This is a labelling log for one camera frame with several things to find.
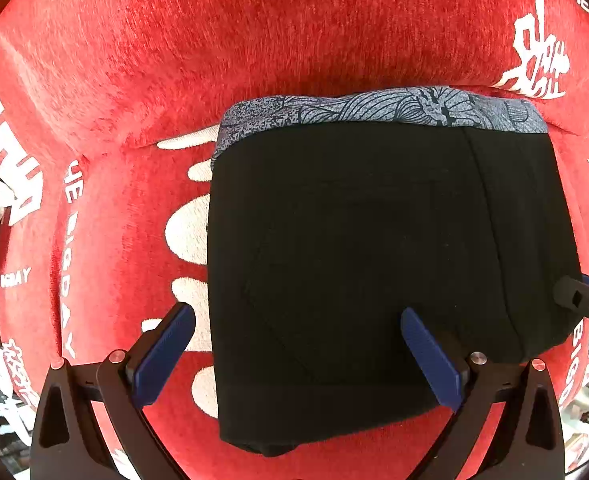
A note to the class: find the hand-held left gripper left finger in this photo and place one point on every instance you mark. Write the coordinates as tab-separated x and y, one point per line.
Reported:
164	357

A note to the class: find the black pants with patterned waistband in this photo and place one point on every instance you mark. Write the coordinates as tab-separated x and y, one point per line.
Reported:
374	260

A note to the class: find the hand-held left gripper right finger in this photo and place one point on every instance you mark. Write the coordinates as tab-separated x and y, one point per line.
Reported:
429	357

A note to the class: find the red printed blanket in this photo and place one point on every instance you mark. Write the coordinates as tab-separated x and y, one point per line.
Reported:
299	45

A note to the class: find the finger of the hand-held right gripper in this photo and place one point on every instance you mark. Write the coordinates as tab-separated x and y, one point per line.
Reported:
577	296

